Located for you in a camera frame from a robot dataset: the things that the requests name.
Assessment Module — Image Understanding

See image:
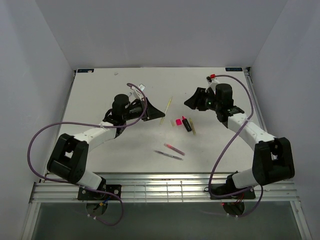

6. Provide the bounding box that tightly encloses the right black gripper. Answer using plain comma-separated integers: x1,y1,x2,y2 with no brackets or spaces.
184,87,221,112

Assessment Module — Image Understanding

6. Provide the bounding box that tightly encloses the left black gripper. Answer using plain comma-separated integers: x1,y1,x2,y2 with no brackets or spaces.
123,97,165,122

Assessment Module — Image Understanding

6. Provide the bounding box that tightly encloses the yellow highlighter pen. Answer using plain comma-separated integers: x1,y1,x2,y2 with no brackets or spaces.
189,118,197,136

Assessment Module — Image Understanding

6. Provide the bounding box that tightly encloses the black pink highlighter body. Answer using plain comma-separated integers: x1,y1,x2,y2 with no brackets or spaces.
182,116,192,132

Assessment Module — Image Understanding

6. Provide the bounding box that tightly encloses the thin yellow pen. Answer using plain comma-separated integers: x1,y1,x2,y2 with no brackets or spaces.
159,96,173,126

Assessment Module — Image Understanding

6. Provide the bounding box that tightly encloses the pink highlighter cap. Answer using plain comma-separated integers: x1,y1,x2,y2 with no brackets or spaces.
175,119,182,126

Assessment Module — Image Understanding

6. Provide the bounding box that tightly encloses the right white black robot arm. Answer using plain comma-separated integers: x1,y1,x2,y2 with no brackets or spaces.
184,83,295,199

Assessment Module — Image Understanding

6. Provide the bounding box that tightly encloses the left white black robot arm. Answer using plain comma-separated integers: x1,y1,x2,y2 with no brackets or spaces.
47,94,165,200

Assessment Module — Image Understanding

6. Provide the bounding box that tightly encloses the red pen clear cap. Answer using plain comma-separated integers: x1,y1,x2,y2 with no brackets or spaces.
164,143,185,156

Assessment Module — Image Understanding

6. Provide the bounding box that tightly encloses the grey black pen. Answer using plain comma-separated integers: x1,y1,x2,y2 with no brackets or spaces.
153,150,183,161

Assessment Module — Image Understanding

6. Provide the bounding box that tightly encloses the right blue corner label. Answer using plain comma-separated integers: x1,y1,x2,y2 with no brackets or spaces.
225,67,243,72

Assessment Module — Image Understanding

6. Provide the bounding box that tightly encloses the blue corner label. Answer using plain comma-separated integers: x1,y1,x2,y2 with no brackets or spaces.
76,68,94,73
225,67,243,72

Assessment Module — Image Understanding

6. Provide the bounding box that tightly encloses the left blue corner label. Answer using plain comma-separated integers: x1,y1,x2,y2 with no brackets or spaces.
76,68,94,73

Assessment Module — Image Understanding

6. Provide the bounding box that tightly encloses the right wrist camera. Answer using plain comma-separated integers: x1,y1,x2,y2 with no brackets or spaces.
206,74,220,94

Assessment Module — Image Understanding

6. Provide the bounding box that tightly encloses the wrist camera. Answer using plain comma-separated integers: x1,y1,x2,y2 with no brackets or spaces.
206,74,220,94
129,83,146,100

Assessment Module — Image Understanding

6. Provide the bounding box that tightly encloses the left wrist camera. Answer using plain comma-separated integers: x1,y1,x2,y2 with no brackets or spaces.
129,83,146,100

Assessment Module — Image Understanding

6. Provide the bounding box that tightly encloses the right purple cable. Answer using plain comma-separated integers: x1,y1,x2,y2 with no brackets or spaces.
208,74,264,218

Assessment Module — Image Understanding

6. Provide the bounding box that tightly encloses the purple cable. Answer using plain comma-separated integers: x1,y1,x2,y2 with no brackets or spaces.
27,82,148,227
208,74,264,218

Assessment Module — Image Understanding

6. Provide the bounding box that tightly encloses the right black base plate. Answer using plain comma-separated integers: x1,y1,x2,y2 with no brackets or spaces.
210,183,256,200

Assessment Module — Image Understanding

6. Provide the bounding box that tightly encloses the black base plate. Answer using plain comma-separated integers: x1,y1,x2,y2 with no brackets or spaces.
77,184,122,201
210,183,256,200

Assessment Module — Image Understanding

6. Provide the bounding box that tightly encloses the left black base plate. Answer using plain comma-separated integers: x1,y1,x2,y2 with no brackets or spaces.
77,184,122,201

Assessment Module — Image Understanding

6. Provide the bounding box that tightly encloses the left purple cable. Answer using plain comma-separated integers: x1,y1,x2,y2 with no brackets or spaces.
27,82,148,227

